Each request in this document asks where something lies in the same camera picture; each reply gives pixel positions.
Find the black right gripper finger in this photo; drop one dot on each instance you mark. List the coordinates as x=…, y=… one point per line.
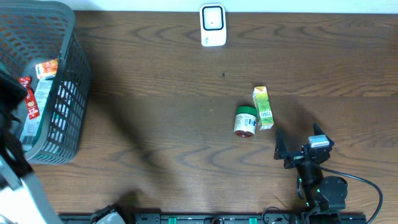
x=280, y=148
x=318, y=131

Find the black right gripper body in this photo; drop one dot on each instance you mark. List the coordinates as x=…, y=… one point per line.
x=297, y=157

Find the green yellow juice carton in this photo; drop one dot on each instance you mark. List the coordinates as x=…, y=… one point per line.
x=261, y=102

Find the green lid spread jar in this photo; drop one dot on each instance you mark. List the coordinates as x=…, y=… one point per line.
x=245, y=121

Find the green 3M gloves package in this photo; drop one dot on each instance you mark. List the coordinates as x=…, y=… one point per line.
x=31, y=127

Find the red snack bar wrapper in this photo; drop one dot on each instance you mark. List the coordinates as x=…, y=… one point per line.
x=30, y=101

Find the orange Kleenex tissue pack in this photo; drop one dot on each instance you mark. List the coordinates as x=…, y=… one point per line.
x=46, y=70

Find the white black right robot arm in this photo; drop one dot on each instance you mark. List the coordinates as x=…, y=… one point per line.
x=325, y=196

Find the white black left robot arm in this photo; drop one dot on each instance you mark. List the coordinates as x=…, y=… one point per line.
x=22, y=195

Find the white barcode scanner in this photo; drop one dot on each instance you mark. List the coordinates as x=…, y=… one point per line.
x=213, y=25

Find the grey plastic mesh basket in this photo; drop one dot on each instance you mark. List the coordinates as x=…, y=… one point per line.
x=33, y=32

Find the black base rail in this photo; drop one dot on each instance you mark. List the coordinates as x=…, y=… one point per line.
x=270, y=218

